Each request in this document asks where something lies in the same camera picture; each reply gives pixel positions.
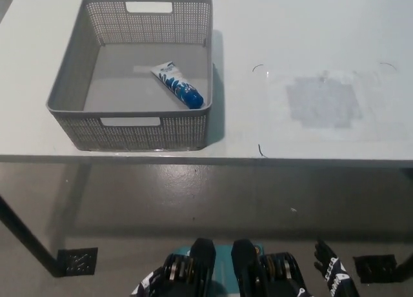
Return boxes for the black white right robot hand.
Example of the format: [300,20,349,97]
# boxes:
[313,238,361,297]

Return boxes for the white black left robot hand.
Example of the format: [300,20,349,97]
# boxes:
[128,266,167,297]

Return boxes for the white shampoo tube blue cap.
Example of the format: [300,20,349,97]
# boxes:
[150,61,204,110]

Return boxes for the black floor plate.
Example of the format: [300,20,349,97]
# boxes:
[353,254,398,283]
[57,247,99,276]

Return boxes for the black metal table leg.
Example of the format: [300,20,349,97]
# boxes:
[0,195,65,277]
[396,169,413,274]

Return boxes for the grey perforated plastic basket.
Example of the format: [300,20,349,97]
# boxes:
[45,0,214,152]

